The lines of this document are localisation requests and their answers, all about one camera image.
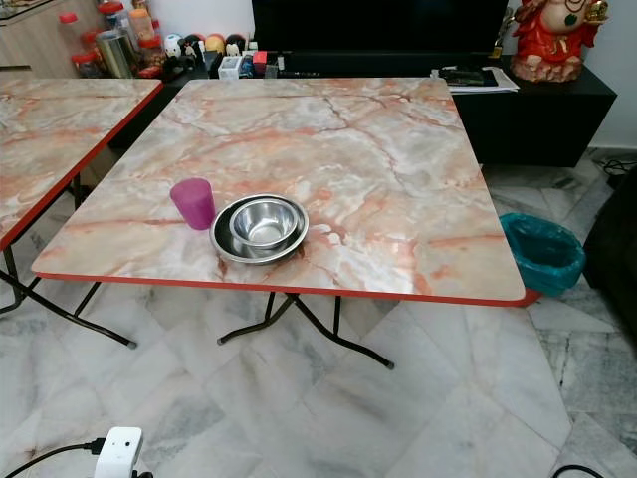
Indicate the light wooden cabinet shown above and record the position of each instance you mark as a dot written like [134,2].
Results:
[35,40]

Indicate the purple plastic cup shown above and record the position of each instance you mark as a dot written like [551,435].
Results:
[193,204]

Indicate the small white box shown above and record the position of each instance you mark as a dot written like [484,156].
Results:
[230,69]

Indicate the steel tumbler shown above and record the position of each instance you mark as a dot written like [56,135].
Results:
[116,55]

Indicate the black soundbar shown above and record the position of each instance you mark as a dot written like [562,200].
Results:
[358,66]

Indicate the small white toy figure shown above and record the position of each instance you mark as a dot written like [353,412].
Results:
[173,47]

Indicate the small steel bowl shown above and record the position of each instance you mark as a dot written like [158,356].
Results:
[264,224]

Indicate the black-haired toy figure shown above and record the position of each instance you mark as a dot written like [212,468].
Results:
[193,45]

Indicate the red and gold figurine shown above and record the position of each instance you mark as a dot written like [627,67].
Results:
[555,42]

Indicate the marble-top folding table red edge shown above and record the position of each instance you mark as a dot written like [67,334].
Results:
[378,169]
[60,139]

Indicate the large steel bowl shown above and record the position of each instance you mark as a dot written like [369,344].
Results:
[225,244]

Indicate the small pink box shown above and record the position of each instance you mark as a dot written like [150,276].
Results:
[259,58]

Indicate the white paper sheets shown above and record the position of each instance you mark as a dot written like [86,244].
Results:
[508,85]

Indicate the red-lidded jar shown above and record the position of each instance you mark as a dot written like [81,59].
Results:
[150,58]
[112,15]

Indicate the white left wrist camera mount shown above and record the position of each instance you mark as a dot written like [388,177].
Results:
[119,453]

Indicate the black flat television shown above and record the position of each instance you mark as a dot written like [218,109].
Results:
[378,22]

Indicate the black flat device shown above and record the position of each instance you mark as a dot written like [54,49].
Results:
[468,78]

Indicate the bin with teal bag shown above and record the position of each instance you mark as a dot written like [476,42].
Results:
[545,249]

